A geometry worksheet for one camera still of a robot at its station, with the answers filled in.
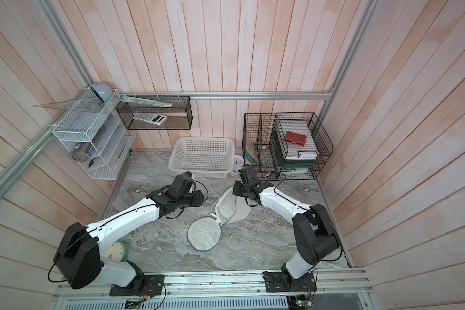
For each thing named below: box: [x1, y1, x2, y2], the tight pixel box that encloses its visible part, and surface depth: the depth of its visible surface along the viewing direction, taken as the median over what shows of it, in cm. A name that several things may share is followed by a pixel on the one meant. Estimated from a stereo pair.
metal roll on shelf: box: [70, 142, 92, 163], surface depth 78 cm
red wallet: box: [284, 131, 307, 147], surface depth 96 cm
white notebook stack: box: [276, 119, 320, 161], surface depth 97 cm
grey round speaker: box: [90, 82, 114, 104], surface depth 85 cm
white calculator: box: [133, 113, 168, 126], surface depth 100 cm
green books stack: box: [271, 127, 318, 174], surface depth 97 cm
